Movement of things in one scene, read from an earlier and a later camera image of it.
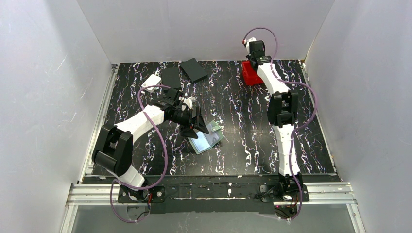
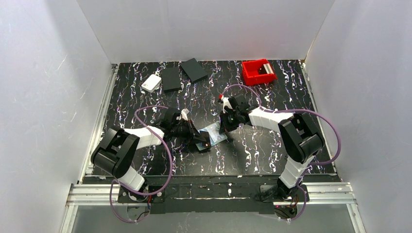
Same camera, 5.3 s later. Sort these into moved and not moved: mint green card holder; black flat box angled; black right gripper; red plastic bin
Moved: black right gripper
Not moved: mint green card holder; black flat box angled; red plastic bin
